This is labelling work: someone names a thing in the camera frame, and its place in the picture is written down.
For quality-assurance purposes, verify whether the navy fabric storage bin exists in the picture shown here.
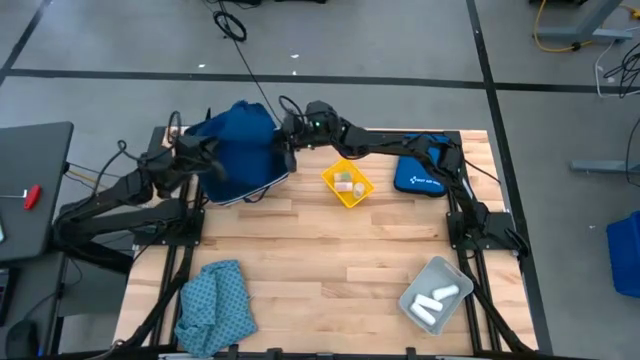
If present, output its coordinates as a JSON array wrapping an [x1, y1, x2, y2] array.
[[185, 99, 297, 207]]

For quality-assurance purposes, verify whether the gray plastic bin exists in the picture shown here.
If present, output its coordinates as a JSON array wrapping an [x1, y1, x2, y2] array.
[[398, 256, 475, 336]]

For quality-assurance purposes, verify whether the blue first aid pouch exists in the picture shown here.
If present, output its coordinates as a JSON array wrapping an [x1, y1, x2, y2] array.
[[393, 133, 454, 198]]

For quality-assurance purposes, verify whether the white cable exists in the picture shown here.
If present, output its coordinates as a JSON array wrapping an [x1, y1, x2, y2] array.
[[593, 42, 640, 99]]

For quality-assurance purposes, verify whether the black computer mouse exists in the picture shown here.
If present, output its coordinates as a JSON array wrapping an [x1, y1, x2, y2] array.
[[4, 319, 40, 359]]

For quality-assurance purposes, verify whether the teal patterned cloth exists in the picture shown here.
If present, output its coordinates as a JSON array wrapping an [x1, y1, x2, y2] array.
[[174, 258, 259, 358]]

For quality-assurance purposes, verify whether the navy blue cloth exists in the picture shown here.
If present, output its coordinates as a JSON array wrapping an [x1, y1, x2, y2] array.
[[197, 99, 279, 166]]

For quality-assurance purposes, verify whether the gray desk leg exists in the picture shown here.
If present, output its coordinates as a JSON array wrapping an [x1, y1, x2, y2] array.
[[537, 0, 636, 44]]

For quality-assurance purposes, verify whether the yellow cable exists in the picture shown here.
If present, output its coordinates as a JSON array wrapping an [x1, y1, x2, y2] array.
[[533, 0, 640, 54]]

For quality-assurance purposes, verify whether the yellow plastic basket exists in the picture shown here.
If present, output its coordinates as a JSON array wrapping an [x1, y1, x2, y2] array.
[[321, 157, 376, 209]]

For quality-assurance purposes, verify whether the gray metal foot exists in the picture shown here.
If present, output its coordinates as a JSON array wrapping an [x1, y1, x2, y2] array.
[[571, 159, 640, 175]]

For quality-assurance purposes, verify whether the white gauze roll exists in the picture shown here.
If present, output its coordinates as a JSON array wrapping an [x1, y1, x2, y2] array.
[[409, 303, 436, 327], [413, 293, 444, 313], [432, 284, 460, 302]]

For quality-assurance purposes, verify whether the blue plastic crate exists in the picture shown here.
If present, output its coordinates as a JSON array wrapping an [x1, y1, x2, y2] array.
[[606, 210, 640, 299]]

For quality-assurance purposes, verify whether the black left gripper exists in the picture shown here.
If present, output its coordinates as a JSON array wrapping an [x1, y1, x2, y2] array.
[[174, 133, 229, 183]]

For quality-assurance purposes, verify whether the dark gray side desk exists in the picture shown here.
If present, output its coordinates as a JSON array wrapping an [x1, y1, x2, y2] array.
[[0, 121, 75, 264]]

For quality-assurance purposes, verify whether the black cable bundle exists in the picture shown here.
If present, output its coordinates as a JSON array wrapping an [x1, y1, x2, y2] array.
[[602, 42, 640, 99]]

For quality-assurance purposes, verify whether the black floor cable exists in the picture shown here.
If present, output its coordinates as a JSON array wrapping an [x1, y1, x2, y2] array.
[[202, 0, 287, 128]]

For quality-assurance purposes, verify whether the red handled hex key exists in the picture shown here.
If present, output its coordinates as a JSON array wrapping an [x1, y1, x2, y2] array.
[[0, 183, 43, 211]]

